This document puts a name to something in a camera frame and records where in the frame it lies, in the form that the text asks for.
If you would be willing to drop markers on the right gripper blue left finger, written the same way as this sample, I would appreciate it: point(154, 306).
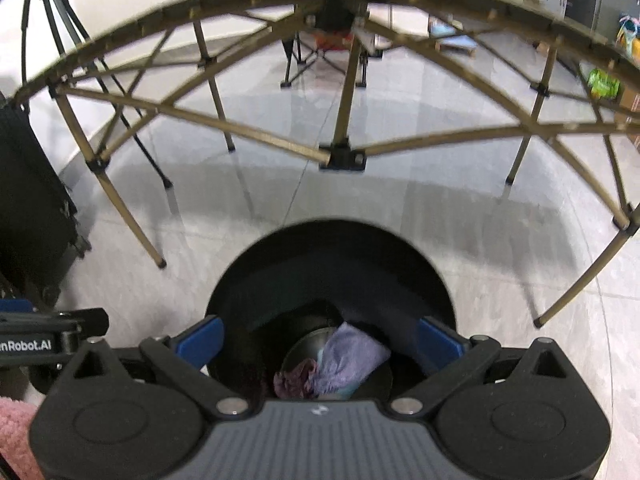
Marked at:
point(200, 343)

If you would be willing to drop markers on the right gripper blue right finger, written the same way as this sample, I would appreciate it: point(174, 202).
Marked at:
point(439, 344)

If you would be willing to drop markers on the lavender knitted cloth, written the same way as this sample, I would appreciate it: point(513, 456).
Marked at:
point(345, 362)

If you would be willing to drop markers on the black round trash bin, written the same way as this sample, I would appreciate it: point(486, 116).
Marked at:
point(320, 274)

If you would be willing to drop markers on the pink fluffy rug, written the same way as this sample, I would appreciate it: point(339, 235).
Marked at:
point(16, 417)

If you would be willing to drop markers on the black suitcase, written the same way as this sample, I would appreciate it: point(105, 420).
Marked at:
point(40, 235)

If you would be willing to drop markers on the cardboard boxes stack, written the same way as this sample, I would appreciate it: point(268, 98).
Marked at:
point(629, 100)

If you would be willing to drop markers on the tan folding table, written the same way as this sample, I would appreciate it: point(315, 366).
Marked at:
point(435, 76)

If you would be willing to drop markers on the green snack bag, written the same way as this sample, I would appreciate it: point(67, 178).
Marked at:
point(603, 86)

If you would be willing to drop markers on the black tripod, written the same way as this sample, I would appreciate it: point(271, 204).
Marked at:
point(62, 10)

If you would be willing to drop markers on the black folding camp chair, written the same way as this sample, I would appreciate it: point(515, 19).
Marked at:
point(301, 56)

